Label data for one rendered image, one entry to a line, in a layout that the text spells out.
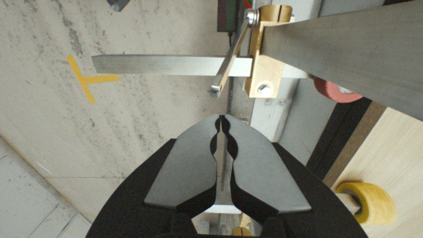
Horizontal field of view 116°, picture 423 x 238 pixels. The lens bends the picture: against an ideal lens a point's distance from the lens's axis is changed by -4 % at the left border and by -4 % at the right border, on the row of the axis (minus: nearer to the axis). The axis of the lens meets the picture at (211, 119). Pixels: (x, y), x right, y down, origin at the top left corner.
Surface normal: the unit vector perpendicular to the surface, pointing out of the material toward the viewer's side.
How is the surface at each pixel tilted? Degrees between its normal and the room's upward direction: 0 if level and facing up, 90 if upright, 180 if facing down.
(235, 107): 0
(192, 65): 0
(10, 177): 90
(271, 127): 0
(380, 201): 62
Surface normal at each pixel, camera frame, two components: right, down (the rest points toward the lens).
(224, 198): 0.01, -0.86
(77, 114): -0.04, 0.51
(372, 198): 0.00, -0.68
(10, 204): 1.00, -0.06
